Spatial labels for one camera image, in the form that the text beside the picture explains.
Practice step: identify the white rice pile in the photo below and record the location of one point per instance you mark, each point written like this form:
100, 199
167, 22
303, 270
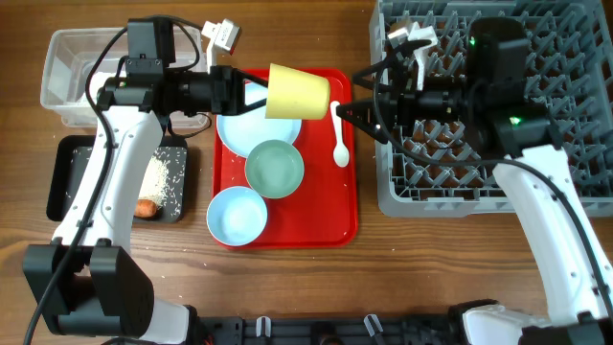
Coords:
155, 182

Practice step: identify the white tissue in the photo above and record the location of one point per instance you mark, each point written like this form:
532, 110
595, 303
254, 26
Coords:
97, 82

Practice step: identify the orange carrot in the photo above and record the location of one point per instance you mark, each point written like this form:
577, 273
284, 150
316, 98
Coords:
145, 209

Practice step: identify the red plastic tray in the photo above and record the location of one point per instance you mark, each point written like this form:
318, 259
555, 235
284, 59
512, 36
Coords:
323, 212

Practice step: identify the green bowl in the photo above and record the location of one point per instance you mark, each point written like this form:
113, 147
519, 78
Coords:
274, 169

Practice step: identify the black waste tray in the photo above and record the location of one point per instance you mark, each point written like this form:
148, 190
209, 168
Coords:
73, 154

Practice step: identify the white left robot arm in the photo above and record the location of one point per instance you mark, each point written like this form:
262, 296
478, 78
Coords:
84, 280

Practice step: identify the yellow plastic cup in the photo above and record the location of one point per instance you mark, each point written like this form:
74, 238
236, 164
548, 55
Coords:
295, 94

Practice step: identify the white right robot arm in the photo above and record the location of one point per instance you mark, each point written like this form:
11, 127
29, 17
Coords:
532, 171

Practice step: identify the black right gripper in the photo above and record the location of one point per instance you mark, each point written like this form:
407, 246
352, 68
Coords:
376, 130

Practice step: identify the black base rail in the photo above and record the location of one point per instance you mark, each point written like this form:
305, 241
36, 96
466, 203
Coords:
371, 329

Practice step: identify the light blue bowl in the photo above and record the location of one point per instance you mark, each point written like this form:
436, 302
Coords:
237, 216

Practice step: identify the light blue plate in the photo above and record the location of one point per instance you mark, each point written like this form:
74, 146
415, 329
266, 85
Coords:
240, 134

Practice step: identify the white plastic spoon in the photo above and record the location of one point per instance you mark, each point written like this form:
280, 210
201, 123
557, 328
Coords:
341, 155

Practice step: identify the clear plastic bin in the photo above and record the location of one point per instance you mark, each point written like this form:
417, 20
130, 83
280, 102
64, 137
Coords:
71, 56

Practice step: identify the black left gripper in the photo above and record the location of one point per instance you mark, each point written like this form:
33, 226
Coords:
224, 77

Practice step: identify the grey dishwasher rack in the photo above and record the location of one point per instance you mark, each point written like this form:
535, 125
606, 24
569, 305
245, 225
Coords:
569, 69

